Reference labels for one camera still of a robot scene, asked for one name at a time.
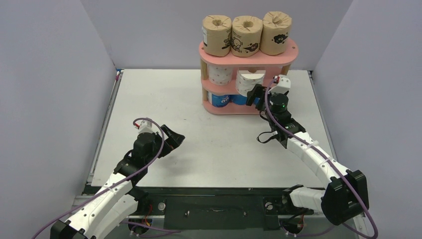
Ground pink three-tier shelf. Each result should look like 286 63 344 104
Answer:
199 38 299 115

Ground floral roll on shelf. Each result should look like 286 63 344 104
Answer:
208 65 233 86

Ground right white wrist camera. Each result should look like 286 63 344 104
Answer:
269 75 291 95

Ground brown roll black print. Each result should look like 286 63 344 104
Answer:
260 11 292 56

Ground floral paper roll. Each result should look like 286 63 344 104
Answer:
235 69 266 97

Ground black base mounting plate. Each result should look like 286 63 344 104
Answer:
129 187 313 231

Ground brown roll with barcode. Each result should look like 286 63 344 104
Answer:
202 15 232 57

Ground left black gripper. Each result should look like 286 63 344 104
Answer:
145 125 184 165

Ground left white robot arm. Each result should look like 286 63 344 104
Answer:
50 125 185 239

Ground brown roll cartoon print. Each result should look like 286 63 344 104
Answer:
230 15 263 57

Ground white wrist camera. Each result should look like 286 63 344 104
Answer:
269 75 291 95
135 120 154 134

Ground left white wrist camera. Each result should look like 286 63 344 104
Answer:
135 120 154 134

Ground blue paper roll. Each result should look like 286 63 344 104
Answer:
208 92 230 108

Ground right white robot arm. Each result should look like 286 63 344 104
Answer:
246 85 369 226

